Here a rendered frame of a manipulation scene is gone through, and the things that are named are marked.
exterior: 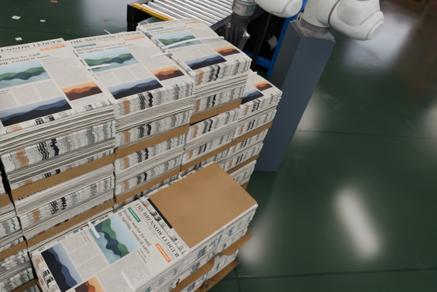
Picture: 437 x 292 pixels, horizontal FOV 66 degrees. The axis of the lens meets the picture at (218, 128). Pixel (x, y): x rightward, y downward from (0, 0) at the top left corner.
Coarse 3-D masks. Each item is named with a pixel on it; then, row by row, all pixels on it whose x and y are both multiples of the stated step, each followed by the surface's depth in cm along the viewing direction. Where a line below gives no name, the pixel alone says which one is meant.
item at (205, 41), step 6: (210, 36) 134; (168, 42) 123; (174, 42) 124; (186, 42) 126; (192, 42) 127; (198, 42) 129; (204, 42) 130; (210, 42) 130; (216, 42) 131; (168, 48) 121; (174, 48) 121; (180, 48) 122; (186, 48) 123
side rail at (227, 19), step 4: (256, 4) 252; (256, 8) 252; (260, 8) 262; (256, 12) 258; (260, 12) 267; (228, 16) 222; (252, 16) 254; (256, 16) 262; (220, 20) 215; (224, 20) 216; (228, 20) 217; (216, 24) 209; (220, 24) 210; (224, 24) 212; (212, 28) 203; (216, 28) 204; (220, 28) 209; (224, 28) 214; (216, 32) 205; (220, 32) 212; (224, 32) 218; (224, 36) 221
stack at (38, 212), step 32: (256, 96) 150; (192, 128) 125; (224, 128) 139; (256, 128) 162; (128, 160) 109; (160, 160) 122; (192, 160) 138; (224, 160) 161; (64, 192) 98; (96, 192) 108; (32, 224) 97; (32, 256) 106
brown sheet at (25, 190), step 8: (96, 160) 98; (104, 160) 101; (112, 160) 103; (72, 168) 94; (80, 168) 96; (88, 168) 99; (96, 168) 101; (56, 176) 92; (64, 176) 94; (72, 176) 96; (32, 184) 88; (40, 184) 90; (48, 184) 92; (56, 184) 94; (16, 192) 87; (24, 192) 88; (32, 192) 90
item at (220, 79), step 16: (192, 48) 124; (208, 48) 126; (224, 48) 128; (192, 64) 115; (208, 64) 117; (224, 64) 119; (240, 64) 124; (208, 80) 117; (224, 80) 122; (240, 80) 128; (208, 96) 122; (224, 96) 128; (240, 96) 135; (192, 112) 121
